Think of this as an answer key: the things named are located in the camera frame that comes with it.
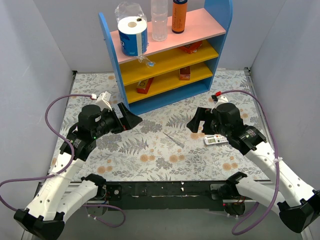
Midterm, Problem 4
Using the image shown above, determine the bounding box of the blue wrapped toilet paper roll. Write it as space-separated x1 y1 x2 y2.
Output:
114 1 148 57

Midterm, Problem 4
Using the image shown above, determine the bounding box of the blue shelf unit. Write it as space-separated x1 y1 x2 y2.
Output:
98 0 233 115

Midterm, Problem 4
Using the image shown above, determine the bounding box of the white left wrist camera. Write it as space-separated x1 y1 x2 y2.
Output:
95 91 112 111

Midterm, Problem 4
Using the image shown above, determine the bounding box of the clear plastic water bottle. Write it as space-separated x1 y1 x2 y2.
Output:
150 0 168 42

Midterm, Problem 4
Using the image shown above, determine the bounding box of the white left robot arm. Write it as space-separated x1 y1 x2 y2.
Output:
13 103 142 240

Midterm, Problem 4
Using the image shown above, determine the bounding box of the small white display remote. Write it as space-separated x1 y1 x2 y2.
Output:
204 134 229 146

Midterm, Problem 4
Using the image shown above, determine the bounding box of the orange bottle black cap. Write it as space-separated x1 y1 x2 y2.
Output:
171 0 188 34

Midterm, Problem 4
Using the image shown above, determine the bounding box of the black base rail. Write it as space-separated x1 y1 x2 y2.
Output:
82 180 251 212

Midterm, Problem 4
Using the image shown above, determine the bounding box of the small plastic wrapper scrap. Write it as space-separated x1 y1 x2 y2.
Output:
136 55 156 68

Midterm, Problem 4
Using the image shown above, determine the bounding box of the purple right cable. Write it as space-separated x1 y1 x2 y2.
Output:
214 89 281 236

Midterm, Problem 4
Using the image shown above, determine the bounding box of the orange box top shelf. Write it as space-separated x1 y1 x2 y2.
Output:
178 40 203 54

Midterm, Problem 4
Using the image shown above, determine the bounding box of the orange box shelf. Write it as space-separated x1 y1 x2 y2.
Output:
179 66 191 81
178 40 203 54

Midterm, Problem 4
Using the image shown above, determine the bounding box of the orange box middle shelf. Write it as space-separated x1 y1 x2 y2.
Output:
179 66 191 81

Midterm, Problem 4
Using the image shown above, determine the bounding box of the red box lower shelf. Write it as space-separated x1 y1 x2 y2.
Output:
136 77 154 94

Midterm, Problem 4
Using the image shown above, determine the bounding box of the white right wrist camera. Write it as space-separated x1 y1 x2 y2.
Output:
211 91 229 109

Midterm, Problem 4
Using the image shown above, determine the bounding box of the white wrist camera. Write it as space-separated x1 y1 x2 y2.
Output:
211 91 229 109
95 91 112 111

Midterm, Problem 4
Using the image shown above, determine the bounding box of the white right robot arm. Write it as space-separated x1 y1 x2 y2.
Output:
186 102 320 233

